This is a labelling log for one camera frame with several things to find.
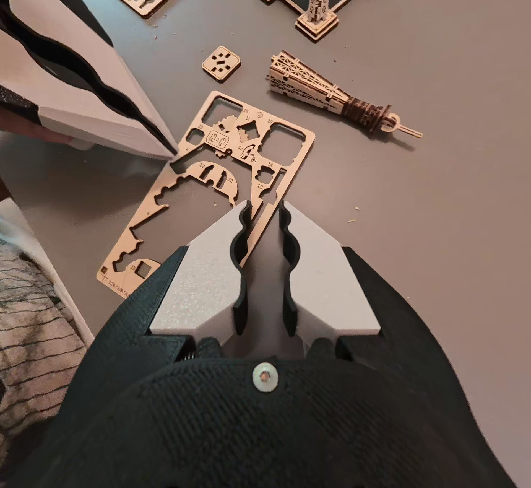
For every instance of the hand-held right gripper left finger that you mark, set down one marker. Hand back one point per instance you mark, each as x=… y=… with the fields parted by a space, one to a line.
x=195 y=289

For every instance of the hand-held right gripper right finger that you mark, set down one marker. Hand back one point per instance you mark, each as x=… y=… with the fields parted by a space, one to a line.
x=332 y=289

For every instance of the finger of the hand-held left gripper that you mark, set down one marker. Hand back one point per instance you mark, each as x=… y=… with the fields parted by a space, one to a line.
x=62 y=102
x=62 y=27

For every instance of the wooden sheet with arch cutouts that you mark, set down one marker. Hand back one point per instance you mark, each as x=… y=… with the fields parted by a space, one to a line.
x=261 y=120

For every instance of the wooden tower model spire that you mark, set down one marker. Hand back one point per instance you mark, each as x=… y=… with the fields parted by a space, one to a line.
x=307 y=81

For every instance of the grey desk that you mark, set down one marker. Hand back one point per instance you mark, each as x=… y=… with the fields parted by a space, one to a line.
x=415 y=206

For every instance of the person's left hand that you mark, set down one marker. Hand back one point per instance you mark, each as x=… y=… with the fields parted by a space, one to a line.
x=33 y=134

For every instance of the smooth-edged square wooden plate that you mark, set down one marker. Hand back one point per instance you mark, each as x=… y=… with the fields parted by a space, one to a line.
x=210 y=65

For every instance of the person's clothing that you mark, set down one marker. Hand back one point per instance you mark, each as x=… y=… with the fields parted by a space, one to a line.
x=33 y=330

